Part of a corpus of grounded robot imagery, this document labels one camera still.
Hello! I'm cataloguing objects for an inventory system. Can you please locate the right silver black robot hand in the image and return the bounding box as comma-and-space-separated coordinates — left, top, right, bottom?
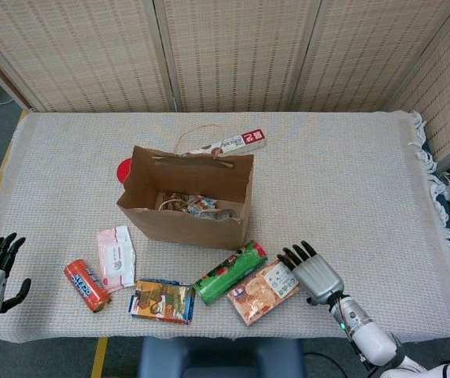
276, 240, 346, 304

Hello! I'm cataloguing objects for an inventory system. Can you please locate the orange blue cookie box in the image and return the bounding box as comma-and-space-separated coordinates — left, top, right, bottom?
227, 258, 301, 327

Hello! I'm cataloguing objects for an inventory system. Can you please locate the green chip can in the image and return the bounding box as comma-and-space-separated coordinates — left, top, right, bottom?
192, 239, 269, 305

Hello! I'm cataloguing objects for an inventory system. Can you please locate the white blue wrapper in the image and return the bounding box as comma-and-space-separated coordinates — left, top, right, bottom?
187, 196, 218, 217

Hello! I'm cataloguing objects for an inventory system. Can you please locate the gold red snack bag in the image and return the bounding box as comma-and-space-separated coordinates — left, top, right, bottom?
161, 191, 189, 209

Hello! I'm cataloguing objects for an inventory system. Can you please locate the orange drink can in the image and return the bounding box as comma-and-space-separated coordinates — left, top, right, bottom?
64, 258, 113, 314

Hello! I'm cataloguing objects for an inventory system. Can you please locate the brown paper bag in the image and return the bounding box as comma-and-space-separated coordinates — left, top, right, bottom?
115, 124, 256, 252

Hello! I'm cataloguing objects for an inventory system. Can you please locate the long red white box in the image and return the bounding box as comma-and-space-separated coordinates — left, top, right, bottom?
181, 128, 268, 157

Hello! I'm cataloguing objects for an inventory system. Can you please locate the yellow blue cracker box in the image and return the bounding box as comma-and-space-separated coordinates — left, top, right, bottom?
128, 278, 197, 326

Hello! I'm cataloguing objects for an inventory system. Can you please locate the beige woven tablecloth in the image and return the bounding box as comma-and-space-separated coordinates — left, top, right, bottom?
0, 110, 450, 342

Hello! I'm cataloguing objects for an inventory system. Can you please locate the pink wet wipes pack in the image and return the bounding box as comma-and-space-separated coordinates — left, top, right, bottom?
96, 224, 137, 292

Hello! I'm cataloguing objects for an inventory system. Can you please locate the blue padded chair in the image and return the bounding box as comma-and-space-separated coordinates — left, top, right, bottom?
136, 337, 304, 378

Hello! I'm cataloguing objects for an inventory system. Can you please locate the red round lid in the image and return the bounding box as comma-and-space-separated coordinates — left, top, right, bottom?
115, 157, 134, 184

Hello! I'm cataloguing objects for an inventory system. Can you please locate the woven folding screen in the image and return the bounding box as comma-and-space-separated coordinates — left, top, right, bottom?
0, 0, 450, 162

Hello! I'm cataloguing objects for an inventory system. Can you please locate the black floor cable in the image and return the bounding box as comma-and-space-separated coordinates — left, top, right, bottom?
302, 351, 350, 377

